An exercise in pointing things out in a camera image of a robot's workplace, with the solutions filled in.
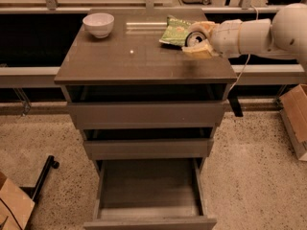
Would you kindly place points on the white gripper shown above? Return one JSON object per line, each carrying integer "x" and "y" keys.
{"x": 224, "y": 37}

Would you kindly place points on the dark pepsi can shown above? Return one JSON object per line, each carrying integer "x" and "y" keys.
{"x": 194, "y": 38}

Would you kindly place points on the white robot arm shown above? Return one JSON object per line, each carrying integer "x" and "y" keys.
{"x": 283, "y": 37}

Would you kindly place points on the grey drawer cabinet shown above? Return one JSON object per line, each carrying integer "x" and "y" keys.
{"x": 131, "y": 65}

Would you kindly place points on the grey middle drawer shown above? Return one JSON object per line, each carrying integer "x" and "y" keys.
{"x": 148, "y": 149}

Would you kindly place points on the grey top drawer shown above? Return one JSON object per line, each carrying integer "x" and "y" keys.
{"x": 146, "y": 114}

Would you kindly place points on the grey open bottom drawer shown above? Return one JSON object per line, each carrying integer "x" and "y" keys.
{"x": 158, "y": 194}

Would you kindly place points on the green chip bag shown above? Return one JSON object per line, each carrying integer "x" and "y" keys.
{"x": 176, "y": 31}

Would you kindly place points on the white ceramic bowl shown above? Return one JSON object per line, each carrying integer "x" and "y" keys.
{"x": 99, "y": 24}

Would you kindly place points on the cardboard box right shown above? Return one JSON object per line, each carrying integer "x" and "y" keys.
{"x": 294, "y": 115}

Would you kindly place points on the cardboard box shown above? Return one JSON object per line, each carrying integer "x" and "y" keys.
{"x": 294, "y": 115}
{"x": 15, "y": 205}

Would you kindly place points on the black caster leg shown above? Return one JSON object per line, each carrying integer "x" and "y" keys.
{"x": 34, "y": 192}

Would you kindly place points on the cardboard box bottom left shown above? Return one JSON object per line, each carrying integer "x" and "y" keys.
{"x": 15, "y": 205}

